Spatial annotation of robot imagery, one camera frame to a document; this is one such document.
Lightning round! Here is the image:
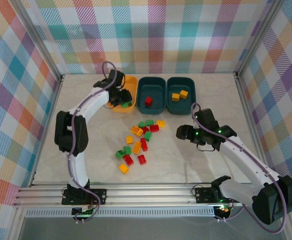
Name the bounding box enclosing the controller circuit board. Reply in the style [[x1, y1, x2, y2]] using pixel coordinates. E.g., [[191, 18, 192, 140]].
[[214, 205, 234, 220], [72, 206, 98, 218]]

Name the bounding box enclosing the yellow printed lego brick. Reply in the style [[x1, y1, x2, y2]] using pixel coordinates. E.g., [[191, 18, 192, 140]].
[[131, 125, 143, 137]]

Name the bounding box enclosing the slotted grey cable duct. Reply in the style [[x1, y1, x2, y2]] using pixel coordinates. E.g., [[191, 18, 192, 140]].
[[24, 209, 216, 218]]

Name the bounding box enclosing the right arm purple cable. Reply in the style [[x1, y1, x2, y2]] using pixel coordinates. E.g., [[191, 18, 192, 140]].
[[190, 102, 286, 235]]

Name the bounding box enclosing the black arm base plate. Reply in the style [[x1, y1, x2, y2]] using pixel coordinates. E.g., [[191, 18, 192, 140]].
[[62, 188, 107, 206], [194, 186, 241, 204]]

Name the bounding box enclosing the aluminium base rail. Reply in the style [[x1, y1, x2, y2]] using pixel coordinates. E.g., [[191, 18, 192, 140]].
[[12, 183, 261, 208]]

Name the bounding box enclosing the orange plastic container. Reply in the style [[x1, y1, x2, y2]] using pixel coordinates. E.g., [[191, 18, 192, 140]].
[[107, 75, 138, 115]]

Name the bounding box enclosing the long yellow lego brick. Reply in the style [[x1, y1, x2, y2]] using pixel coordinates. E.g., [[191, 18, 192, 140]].
[[132, 141, 143, 155]]

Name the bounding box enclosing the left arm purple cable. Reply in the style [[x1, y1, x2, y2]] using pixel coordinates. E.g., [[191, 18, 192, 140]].
[[68, 61, 118, 224]]

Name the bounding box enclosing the aluminium table side rail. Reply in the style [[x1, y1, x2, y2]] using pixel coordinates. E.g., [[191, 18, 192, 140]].
[[234, 73, 268, 171], [29, 74, 65, 188]]

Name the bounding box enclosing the teal plastic container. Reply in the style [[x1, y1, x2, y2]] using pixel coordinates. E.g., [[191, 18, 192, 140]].
[[137, 76, 167, 116], [166, 76, 196, 116]]

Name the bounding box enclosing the aluminium frame post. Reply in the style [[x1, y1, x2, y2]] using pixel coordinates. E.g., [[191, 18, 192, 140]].
[[9, 0, 64, 82], [233, 0, 286, 78]]

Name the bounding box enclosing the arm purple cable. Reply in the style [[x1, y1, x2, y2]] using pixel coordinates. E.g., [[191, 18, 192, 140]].
[[190, 102, 286, 235], [68, 61, 118, 224]]

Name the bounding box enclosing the colourful plaid backdrop cloth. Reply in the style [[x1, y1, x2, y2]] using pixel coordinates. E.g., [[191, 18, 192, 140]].
[[0, 0, 61, 240], [23, 0, 279, 75], [238, 0, 292, 240]]

